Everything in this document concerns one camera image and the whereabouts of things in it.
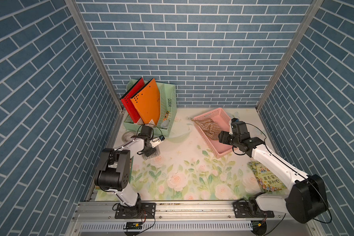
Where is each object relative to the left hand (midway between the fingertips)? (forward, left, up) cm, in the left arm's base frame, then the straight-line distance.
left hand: (152, 147), depth 96 cm
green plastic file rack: (+21, -8, -1) cm, 23 cm away
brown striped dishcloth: (+14, -38, +5) cm, 41 cm away
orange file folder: (+17, +2, +24) cm, 29 cm away
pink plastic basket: (+28, -49, 0) cm, 57 cm away
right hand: (0, -44, +14) cm, 47 cm away
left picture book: (-10, +12, -3) cm, 16 cm away
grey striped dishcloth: (-5, -3, 0) cm, 6 cm away
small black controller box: (-42, +4, -4) cm, 42 cm away
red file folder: (+16, +13, +25) cm, 32 cm away
